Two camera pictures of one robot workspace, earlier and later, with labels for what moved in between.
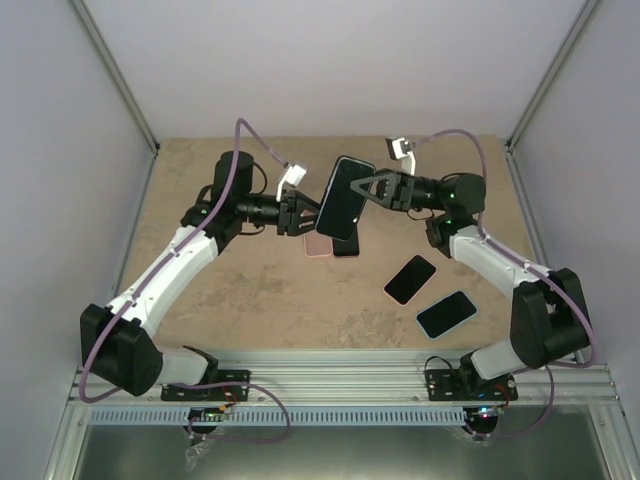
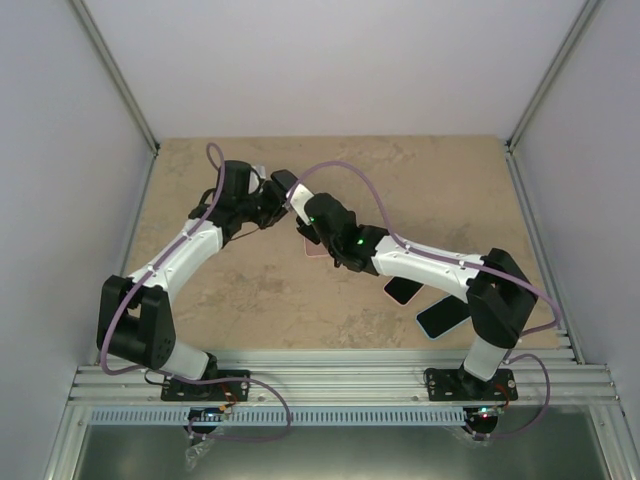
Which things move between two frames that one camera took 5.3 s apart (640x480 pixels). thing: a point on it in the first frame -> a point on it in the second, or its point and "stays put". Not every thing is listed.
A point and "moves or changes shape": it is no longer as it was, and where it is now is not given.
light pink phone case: x=317 y=245 stays put
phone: x=408 y=280 stays put
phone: x=342 y=205 moves or changes shape
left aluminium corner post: x=117 y=75 stays put
